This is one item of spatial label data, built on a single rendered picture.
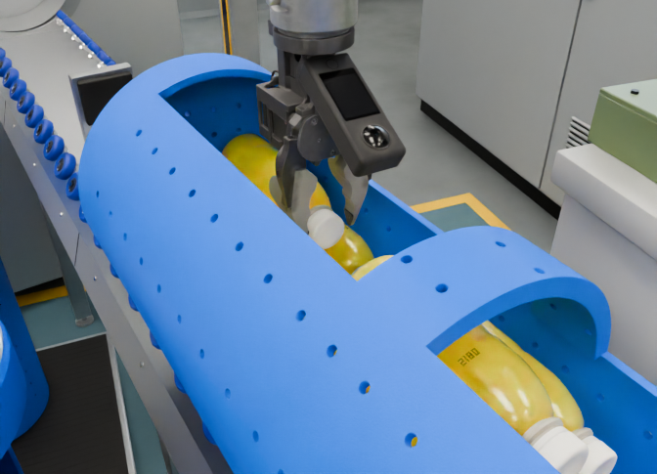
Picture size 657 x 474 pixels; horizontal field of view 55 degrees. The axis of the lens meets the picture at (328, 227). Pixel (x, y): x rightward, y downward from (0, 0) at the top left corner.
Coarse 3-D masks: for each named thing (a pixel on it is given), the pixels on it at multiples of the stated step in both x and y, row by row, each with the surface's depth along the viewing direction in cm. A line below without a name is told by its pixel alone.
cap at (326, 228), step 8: (312, 216) 64; (320, 216) 64; (328, 216) 63; (336, 216) 64; (312, 224) 64; (320, 224) 63; (328, 224) 64; (336, 224) 64; (312, 232) 63; (320, 232) 64; (328, 232) 64; (336, 232) 65; (320, 240) 64; (328, 240) 65; (336, 240) 66
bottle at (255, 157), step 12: (228, 144) 75; (240, 144) 74; (252, 144) 73; (264, 144) 74; (228, 156) 74; (240, 156) 72; (252, 156) 71; (264, 156) 71; (240, 168) 72; (252, 168) 70; (264, 168) 69; (252, 180) 70; (264, 180) 68; (264, 192) 68; (324, 192) 67; (276, 204) 66; (312, 204) 65; (324, 204) 66
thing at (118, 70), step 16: (128, 64) 108; (80, 80) 104; (96, 80) 104; (112, 80) 105; (128, 80) 106; (80, 96) 104; (96, 96) 105; (112, 96) 106; (80, 112) 106; (96, 112) 106
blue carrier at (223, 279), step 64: (192, 64) 66; (256, 64) 73; (128, 128) 61; (192, 128) 56; (256, 128) 77; (128, 192) 57; (192, 192) 51; (256, 192) 47; (384, 192) 69; (128, 256) 56; (192, 256) 48; (256, 256) 44; (320, 256) 41; (448, 256) 39; (512, 256) 40; (192, 320) 46; (256, 320) 41; (320, 320) 38; (384, 320) 36; (448, 320) 35; (512, 320) 57; (576, 320) 48; (192, 384) 47; (256, 384) 40; (320, 384) 36; (384, 384) 34; (448, 384) 32; (576, 384) 52; (640, 384) 47; (256, 448) 39; (320, 448) 35; (384, 448) 32; (448, 448) 30; (512, 448) 29; (640, 448) 48
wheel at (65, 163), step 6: (60, 156) 103; (66, 156) 102; (72, 156) 103; (60, 162) 102; (66, 162) 101; (72, 162) 102; (54, 168) 104; (60, 168) 102; (66, 168) 101; (72, 168) 102; (60, 174) 102; (66, 174) 102
